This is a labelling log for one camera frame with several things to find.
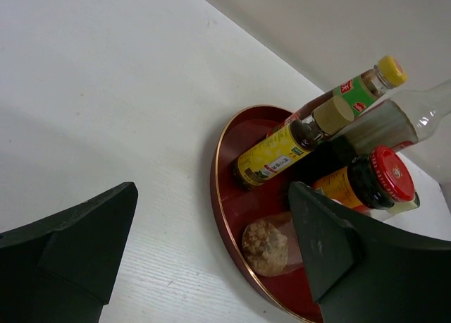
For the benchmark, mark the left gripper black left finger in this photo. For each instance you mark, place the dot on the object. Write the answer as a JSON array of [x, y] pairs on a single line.
[[63, 267]]

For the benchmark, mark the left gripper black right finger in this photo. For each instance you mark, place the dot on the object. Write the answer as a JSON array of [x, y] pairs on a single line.
[[362, 270]]

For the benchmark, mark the red lid sauce jar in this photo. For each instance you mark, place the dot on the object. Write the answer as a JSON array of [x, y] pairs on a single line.
[[378, 180]]

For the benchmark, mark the tall dark vinegar bottle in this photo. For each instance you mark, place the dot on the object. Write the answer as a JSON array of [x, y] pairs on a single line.
[[400, 121]]

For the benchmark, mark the yellow label small bottle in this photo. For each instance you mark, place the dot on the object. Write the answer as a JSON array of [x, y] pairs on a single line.
[[291, 143]]

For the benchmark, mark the red round tray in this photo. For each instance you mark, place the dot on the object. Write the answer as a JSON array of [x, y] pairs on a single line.
[[234, 208]]

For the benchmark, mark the pink lid spice shaker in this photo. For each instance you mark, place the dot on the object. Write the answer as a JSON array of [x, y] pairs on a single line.
[[270, 245]]

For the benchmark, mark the green label chili sauce bottle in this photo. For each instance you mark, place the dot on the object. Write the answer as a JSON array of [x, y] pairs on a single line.
[[359, 92]]

